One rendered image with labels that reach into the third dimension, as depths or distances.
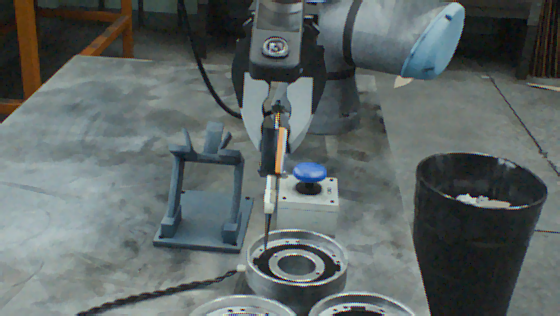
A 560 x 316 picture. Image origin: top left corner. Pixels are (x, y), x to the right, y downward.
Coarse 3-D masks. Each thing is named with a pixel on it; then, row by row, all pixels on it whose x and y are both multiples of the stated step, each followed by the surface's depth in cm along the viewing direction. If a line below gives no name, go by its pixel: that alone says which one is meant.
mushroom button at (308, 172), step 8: (296, 168) 83; (304, 168) 83; (312, 168) 83; (320, 168) 83; (296, 176) 83; (304, 176) 82; (312, 176) 82; (320, 176) 82; (304, 184) 84; (312, 184) 84
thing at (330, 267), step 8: (272, 248) 75; (280, 248) 75; (288, 248) 75; (296, 248) 75; (304, 248) 75; (312, 248) 76; (320, 256) 74; (328, 256) 74; (256, 264) 72; (264, 264) 72; (328, 264) 73; (336, 264) 73; (264, 272) 71; (272, 272) 71; (328, 272) 72; (288, 280) 70; (312, 280) 70; (320, 280) 70
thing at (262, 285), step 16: (256, 240) 74; (272, 240) 76; (288, 240) 77; (304, 240) 77; (320, 240) 76; (256, 256) 74; (272, 256) 74; (288, 256) 74; (304, 256) 74; (336, 256) 74; (256, 272) 69; (288, 272) 75; (304, 272) 75; (320, 272) 72; (336, 272) 72; (256, 288) 70; (272, 288) 68; (288, 288) 68; (304, 288) 68; (320, 288) 68; (336, 288) 70; (288, 304) 68; (304, 304) 68
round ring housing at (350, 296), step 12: (324, 300) 65; (336, 300) 66; (348, 300) 67; (360, 300) 67; (372, 300) 67; (384, 300) 66; (396, 300) 66; (312, 312) 64; (324, 312) 66; (384, 312) 66; (396, 312) 66; (408, 312) 65
